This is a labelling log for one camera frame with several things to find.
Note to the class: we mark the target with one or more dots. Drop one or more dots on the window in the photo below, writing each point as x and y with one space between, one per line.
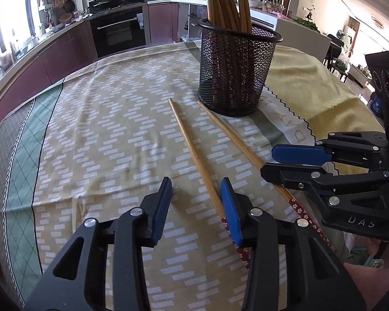
13 13

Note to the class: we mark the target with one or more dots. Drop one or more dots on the white kitchen island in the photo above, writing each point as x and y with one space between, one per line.
304 39

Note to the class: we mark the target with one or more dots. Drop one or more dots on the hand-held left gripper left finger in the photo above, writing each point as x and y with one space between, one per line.
162 207

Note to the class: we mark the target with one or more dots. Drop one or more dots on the round ceiling lamp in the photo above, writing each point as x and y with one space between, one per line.
377 21

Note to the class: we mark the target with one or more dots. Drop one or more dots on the black mesh utensil holder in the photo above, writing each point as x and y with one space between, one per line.
233 71

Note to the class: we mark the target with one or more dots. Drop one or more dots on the yellow cloth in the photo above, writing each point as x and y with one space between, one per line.
311 81

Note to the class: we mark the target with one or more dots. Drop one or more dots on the blue bag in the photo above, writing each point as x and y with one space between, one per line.
376 105

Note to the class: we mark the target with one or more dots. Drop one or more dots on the bunch of wooden chopsticks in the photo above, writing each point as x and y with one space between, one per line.
215 0

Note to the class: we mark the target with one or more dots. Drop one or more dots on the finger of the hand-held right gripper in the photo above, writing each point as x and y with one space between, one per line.
298 154
278 173

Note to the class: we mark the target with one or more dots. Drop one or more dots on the black dining chair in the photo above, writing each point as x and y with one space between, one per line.
332 53

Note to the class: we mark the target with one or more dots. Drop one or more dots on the patterned beige green tablecloth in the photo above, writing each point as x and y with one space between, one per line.
116 120

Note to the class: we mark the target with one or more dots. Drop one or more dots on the green vegetables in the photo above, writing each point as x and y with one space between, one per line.
306 25

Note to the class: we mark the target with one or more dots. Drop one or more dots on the person's right hand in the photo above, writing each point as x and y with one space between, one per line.
374 247

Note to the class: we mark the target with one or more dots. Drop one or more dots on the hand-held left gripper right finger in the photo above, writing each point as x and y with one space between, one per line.
230 210

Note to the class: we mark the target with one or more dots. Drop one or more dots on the person's right forearm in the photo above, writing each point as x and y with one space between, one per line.
372 285

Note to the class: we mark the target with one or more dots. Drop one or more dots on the purple kitchen cabinets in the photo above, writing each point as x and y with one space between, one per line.
61 55

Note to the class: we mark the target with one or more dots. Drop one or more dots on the hanging dark pan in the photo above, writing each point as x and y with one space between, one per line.
70 5

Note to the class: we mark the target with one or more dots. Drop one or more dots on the black built-in oven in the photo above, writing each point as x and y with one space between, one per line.
116 32

